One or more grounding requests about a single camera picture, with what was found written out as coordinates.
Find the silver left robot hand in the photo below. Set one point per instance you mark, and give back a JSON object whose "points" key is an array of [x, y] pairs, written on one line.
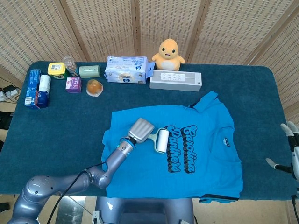
{"points": [[141, 130]]}

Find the blue printed t-shirt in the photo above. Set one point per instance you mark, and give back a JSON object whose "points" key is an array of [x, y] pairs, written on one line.
{"points": [[198, 158]]}

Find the shiny metal floor plate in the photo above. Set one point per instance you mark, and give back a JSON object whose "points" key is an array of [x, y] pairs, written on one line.
{"points": [[72, 210]]}

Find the long blue carton box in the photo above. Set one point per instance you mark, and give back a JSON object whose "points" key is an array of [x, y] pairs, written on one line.
{"points": [[31, 88]]}

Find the small purple box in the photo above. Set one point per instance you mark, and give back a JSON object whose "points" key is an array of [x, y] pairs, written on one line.
{"points": [[73, 85]]}

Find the orange jelly cup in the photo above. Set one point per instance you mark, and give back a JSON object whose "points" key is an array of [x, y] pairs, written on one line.
{"points": [[94, 87]]}

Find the woven wooden folding screen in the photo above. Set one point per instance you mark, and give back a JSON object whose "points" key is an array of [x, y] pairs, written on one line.
{"points": [[105, 28]]}

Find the blue white tissue pack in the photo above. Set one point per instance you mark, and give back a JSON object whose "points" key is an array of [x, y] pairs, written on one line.
{"points": [[126, 70]]}

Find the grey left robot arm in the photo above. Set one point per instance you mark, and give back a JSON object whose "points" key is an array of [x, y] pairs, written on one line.
{"points": [[42, 189]]}

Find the dark blue carpeted table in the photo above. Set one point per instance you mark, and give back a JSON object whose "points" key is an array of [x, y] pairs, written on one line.
{"points": [[70, 109]]}

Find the pale green plastic case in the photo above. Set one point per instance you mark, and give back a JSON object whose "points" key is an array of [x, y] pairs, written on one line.
{"points": [[90, 72]]}

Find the yellow lid green jar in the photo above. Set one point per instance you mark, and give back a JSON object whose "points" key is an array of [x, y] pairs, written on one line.
{"points": [[56, 68]]}

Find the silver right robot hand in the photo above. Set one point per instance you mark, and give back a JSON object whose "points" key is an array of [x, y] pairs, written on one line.
{"points": [[295, 158]]}

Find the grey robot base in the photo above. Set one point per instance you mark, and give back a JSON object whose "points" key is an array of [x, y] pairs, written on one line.
{"points": [[144, 210]]}

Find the grey power strip box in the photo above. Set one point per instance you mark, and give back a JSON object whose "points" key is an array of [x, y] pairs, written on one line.
{"points": [[175, 81]]}

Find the yellow plush toy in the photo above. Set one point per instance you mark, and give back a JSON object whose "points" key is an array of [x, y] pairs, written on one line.
{"points": [[168, 56]]}

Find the clear jar with sticks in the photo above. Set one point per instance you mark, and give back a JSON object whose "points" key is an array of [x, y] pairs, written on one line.
{"points": [[71, 66]]}

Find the white blue bottle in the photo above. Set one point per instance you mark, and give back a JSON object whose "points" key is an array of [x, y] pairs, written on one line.
{"points": [[44, 89]]}

